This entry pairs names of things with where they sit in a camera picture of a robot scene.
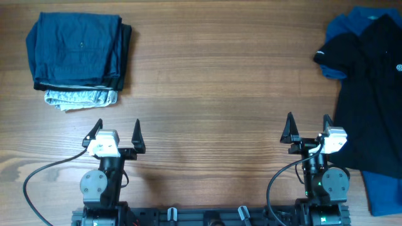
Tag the folded dark blue garment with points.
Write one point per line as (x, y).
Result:
(75, 49)

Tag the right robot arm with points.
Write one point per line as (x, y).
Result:
(326, 185)

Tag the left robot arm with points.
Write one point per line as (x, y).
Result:
(101, 187)

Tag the left grey rail clip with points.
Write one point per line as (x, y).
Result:
(172, 214)

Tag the folded light grey garment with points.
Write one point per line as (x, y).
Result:
(75, 100)

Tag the blue polo shirt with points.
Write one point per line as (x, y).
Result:
(384, 192)

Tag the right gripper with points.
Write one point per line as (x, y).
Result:
(290, 134)

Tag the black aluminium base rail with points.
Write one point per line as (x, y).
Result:
(287, 215)

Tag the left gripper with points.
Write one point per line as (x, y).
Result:
(129, 154)

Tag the grey rail clip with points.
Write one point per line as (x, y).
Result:
(244, 215)
(172, 214)

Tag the black polo shirt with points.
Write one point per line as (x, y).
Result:
(369, 102)

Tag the right grey rail clip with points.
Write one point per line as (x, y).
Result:
(244, 215)

